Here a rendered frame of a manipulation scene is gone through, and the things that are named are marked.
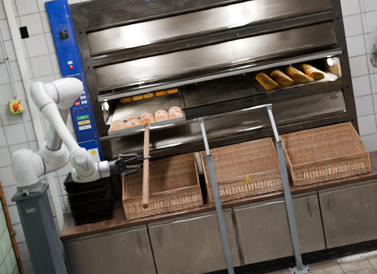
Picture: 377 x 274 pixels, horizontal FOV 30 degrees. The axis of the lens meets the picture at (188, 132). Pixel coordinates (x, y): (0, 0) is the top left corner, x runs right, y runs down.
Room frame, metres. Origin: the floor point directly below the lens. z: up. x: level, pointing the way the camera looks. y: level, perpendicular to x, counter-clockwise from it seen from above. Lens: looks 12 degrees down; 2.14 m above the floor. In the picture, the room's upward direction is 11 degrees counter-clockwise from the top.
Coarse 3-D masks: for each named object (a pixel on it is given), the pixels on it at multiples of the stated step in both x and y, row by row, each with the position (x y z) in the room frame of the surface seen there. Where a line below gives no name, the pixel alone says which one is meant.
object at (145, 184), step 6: (144, 132) 4.56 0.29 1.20; (144, 138) 4.35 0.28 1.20; (144, 144) 4.19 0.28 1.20; (144, 150) 4.02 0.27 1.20; (144, 156) 3.87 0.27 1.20; (144, 162) 3.73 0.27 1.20; (144, 168) 3.61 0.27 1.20; (144, 174) 3.49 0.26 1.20; (144, 180) 3.37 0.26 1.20; (144, 186) 3.27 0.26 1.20; (144, 192) 3.17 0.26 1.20; (144, 198) 3.08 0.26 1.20; (144, 204) 3.01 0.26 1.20
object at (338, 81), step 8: (328, 80) 5.22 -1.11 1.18; (336, 80) 5.17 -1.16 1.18; (288, 88) 5.22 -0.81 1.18; (296, 88) 5.17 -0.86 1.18; (304, 88) 5.17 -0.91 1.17; (312, 88) 5.17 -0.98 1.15; (320, 88) 5.17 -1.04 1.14; (248, 96) 5.21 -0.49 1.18; (256, 96) 5.17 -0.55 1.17; (264, 96) 5.17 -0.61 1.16; (272, 96) 5.17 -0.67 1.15; (208, 104) 5.21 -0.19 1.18; (216, 104) 5.17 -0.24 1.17; (224, 104) 5.17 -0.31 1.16; (232, 104) 5.17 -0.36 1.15; (184, 112) 5.17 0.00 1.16; (192, 112) 5.17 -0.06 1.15
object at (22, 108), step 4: (12, 100) 5.11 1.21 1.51; (16, 100) 5.10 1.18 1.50; (20, 100) 5.10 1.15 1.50; (12, 104) 5.10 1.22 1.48; (20, 104) 5.10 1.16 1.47; (24, 104) 5.16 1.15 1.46; (12, 108) 5.10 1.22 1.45; (20, 108) 5.10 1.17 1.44; (24, 108) 5.13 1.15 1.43; (12, 112) 5.10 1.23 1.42; (16, 112) 5.10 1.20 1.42; (20, 112) 5.10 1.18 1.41
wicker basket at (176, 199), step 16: (160, 160) 5.14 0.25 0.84; (176, 160) 5.13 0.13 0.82; (192, 160) 5.12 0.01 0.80; (128, 176) 5.13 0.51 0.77; (160, 176) 5.11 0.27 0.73; (176, 176) 5.10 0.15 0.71; (192, 176) 5.09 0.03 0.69; (128, 192) 5.09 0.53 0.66; (160, 192) 4.68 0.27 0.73; (176, 192) 4.68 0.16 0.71; (192, 192) 4.68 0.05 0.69; (128, 208) 4.68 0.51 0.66; (144, 208) 4.68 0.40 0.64; (160, 208) 4.68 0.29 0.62; (176, 208) 4.68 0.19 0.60
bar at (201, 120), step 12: (252, 108) 4.80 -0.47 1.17; (264, 108) 4.80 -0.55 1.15; (192, 120) 4.80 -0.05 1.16; (204, 120) 4.80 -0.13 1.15; (132, 132) 4.80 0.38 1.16; (204, 132) 4.73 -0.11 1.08; (276, 132) 4.65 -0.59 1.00; (276, 144) 4.58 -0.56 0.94; (216, 180) 4.57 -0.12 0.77; (216, 192) 4.57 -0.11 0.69; (288, 192) 4.57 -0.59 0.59; (216, 204) 4.57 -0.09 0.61; (288, 204) 4.57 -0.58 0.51; (288, 216) 4.58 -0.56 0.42; (228, 252) 4.57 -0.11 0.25; (300, 252) 4.57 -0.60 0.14; (228, 264) 4.57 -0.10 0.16; (300, 264) 4.57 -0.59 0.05
